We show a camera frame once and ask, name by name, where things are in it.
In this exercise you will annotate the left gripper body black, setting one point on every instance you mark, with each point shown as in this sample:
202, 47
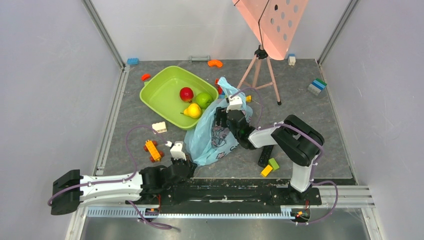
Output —
175, 161

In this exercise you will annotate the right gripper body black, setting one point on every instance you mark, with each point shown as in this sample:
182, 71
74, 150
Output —
222, 116

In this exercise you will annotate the green fake apple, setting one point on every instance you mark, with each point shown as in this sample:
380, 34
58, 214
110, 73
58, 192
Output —
204, 99

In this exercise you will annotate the yellow fake fruit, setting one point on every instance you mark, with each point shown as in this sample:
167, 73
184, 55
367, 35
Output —
193, 111

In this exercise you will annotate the light blue printed plastic bag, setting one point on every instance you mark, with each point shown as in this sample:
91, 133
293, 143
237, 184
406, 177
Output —
207, 142

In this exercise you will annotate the red fake fruit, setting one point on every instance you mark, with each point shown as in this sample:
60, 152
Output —
186, 94

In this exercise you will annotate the lime green plastic tray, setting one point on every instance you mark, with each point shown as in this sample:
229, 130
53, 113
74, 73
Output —
161, 94

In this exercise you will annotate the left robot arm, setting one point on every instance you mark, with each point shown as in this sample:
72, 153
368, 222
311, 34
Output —
72, 189

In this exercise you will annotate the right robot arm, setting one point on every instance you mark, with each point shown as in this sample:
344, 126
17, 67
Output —
299, 141

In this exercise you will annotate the yellow arch toy block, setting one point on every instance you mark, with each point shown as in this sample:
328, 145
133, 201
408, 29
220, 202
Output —
248, 98

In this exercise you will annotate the orange toy brick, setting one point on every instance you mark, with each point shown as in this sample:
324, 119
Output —
218, 87

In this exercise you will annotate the yellow red toy car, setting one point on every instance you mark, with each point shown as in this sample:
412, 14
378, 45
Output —
156, 155

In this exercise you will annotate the white toy brick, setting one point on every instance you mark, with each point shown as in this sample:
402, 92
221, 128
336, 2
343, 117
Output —
159, 127

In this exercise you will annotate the black toy microphone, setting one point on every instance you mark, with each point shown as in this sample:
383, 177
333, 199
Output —
265, 156

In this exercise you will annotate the orange arch toy block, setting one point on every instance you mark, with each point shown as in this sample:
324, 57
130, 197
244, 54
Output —
215, 63

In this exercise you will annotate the green toy block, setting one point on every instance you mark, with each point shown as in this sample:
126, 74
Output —
273, 163

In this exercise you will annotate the white blue small brick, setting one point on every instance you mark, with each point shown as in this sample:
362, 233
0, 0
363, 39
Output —
291, 59

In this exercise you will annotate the red semicircle toy block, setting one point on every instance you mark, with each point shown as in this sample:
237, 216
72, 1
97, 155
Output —
145, 77

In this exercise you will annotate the grey blue green brick stack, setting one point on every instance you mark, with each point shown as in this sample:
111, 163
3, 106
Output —
317, 87

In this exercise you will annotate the pink perforated board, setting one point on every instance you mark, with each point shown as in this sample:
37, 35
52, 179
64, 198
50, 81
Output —
273, 22

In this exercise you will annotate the blue toy brick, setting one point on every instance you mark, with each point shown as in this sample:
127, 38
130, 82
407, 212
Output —
132, 61

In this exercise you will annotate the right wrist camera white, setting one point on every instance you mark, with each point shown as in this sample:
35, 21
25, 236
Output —
235, 103

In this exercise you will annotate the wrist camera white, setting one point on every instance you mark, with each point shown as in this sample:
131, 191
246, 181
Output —
235, 103
176, 150

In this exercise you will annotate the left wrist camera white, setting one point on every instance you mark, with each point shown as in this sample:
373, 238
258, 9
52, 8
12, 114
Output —
176, 150

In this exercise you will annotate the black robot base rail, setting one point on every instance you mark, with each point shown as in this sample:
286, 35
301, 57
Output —
229, 196

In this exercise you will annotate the grey metal handle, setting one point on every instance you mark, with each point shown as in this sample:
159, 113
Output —
199, 58

